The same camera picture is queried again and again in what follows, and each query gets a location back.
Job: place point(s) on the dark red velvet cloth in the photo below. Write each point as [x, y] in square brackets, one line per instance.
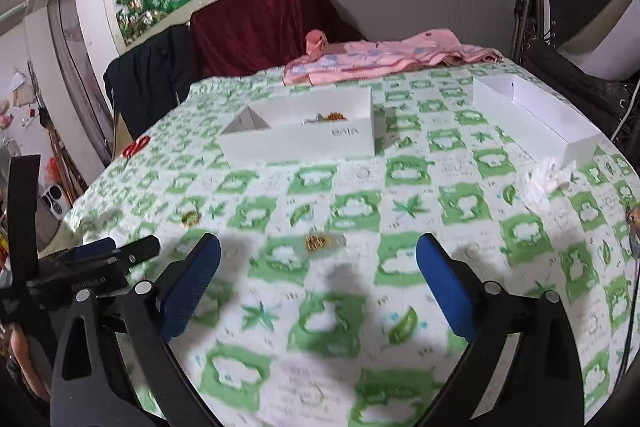
[240, 37]

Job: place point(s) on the white box lid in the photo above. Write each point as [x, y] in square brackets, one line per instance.
[536, 119]

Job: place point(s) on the red handled scissors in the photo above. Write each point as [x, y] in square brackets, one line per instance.
[136, 147]

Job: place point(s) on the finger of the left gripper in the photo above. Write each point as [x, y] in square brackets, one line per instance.
[134, 253]
[89, 251]

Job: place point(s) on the gold jewelry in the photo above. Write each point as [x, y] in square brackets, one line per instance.
[321, 245]

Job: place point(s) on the small gold brooch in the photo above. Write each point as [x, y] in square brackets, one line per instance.
[191, 219]

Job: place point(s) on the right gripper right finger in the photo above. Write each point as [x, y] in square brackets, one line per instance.
[521, 365]

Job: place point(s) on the person's left hand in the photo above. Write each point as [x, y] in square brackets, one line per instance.
[20, 349]

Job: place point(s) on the silver chain jewelry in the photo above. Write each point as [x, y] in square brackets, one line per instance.
[308, 122]

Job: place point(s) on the crumpled white tissue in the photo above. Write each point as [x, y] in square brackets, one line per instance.
[537, 186]

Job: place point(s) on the white vivo box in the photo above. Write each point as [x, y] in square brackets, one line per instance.
[272, 130]

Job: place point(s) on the black folding chair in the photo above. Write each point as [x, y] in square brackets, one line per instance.
[550, 36]

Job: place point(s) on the green white patterned tablecloth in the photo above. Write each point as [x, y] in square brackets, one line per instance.
[357, 339]

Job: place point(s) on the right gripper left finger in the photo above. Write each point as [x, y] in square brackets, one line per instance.
[90, 384]

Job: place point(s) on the black jacket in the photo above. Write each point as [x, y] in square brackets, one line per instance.
[147, 82]

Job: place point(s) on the pink folded cloth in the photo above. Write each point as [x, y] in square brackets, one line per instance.
[328, 63]

